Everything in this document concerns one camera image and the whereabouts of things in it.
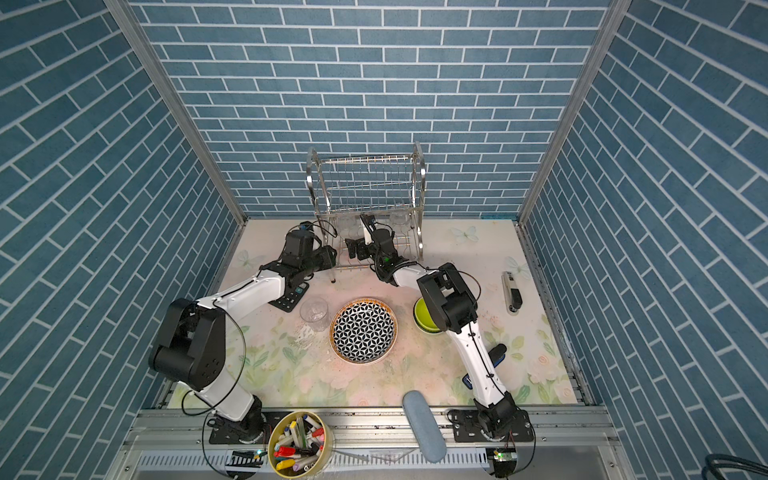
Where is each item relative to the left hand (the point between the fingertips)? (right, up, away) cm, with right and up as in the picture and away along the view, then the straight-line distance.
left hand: (332, 251), depth 93 cm
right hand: (+6, +6, +10) cm, 13 cm away
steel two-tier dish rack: (+17, +24, +22) cm, 37 cm away
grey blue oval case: (+27, -43, -20) cm, 54 cm away
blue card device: (+39, -35, -12) cm, 54 cm away
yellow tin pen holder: (-1, -42, -29) cm, 51 cm away
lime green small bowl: (+28, -19, -8) cm, 35 cm away
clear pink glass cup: (-5, -19, -2) cm, 19 cm away
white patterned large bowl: (+11, -24, -4) cm, 26 cm away
